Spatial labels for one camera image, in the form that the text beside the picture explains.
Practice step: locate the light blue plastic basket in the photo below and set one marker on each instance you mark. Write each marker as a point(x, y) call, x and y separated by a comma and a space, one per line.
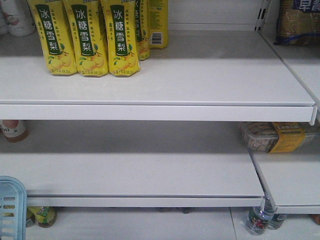
point(13, 209)

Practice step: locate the white right shelf unit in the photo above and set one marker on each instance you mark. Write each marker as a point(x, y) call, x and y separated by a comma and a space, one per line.
point(168, 135)

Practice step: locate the clear biscuit box yellow band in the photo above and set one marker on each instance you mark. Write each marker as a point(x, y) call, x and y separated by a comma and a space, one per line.
point(278, 137)

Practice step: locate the yellow pear drink bottle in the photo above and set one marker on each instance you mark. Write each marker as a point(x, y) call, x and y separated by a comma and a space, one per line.
point(55, 36)
point(87, 24)
point(158, 24)
point(141, 15)
point(123, 51)

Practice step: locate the clear water bottle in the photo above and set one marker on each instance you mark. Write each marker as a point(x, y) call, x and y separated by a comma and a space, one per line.
point(259, 217)
point(277, 221)

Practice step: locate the orange C100 drink bottle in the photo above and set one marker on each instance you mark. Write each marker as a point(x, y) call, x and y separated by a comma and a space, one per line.
point(14, 130)

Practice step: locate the yellow lemon tea bottle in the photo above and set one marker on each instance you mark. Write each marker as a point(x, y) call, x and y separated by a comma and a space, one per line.
point(30, 219)
point(45, 216)

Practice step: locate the blue breakfast biscuit bag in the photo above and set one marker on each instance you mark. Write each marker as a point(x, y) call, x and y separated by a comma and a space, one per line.
point(298, 23)

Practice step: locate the white peach drink bottle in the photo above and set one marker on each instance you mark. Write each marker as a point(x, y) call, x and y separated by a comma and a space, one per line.
point(18, 17)

